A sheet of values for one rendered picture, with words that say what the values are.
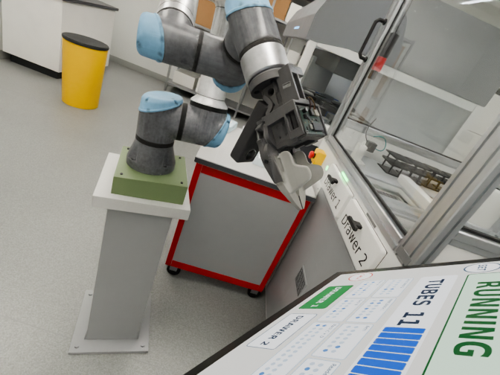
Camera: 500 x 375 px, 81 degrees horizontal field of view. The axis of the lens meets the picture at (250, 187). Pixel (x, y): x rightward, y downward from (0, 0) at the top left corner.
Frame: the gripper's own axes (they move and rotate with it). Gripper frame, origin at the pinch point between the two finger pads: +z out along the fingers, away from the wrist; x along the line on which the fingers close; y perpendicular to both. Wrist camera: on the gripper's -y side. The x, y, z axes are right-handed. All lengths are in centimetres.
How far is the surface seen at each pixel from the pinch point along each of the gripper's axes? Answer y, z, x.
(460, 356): 19.8, 15.0, -13.3
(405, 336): 15.2, 14.9, -10.8
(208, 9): -230, -312, 256
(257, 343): -0.5, 14.9, -14.7
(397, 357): 15.5, 14.9, -14.4
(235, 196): -72, -13, 57
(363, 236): -14, 14, 49
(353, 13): -17, -94, 127
